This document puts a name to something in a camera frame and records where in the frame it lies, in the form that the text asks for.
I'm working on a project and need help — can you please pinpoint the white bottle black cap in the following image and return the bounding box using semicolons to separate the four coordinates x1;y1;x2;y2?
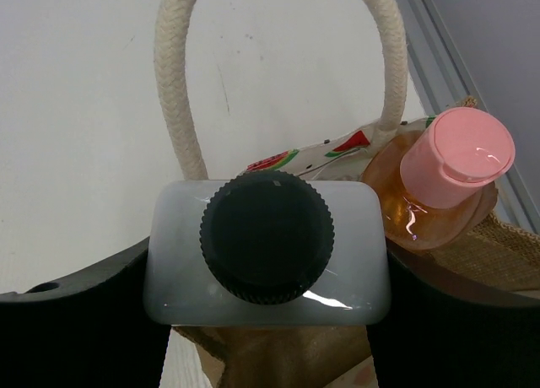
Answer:
143;171;392;326

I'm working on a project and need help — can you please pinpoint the right aluminium side rail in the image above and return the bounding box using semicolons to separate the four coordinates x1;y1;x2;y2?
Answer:
397;0;539;234

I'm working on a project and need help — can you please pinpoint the brown canvas bag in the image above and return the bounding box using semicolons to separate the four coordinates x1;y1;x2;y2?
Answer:
143;0;539;387

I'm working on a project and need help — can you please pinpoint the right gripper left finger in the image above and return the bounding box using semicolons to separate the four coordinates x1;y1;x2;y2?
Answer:
1;240;170;387

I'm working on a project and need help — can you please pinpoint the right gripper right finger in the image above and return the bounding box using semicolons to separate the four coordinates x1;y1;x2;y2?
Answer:
367;246;539;387

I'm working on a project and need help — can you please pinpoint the orange bottle pink cap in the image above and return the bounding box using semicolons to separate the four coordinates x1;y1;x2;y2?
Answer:
362;107;516;251

